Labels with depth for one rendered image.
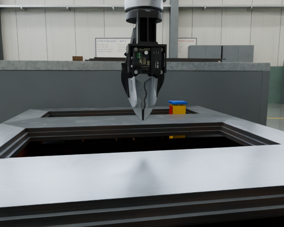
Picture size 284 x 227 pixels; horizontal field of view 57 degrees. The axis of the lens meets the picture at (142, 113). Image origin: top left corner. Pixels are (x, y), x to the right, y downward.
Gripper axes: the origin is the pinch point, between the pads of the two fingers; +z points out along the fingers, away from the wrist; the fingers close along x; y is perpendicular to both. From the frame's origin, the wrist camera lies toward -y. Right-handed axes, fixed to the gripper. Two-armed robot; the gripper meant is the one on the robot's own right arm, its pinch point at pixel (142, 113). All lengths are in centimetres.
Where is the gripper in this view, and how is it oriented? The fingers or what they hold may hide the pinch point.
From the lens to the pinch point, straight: 56.2
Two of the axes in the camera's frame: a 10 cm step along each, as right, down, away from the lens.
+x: 9.9, -0.2, 1.3
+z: 0.0, 9.9, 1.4
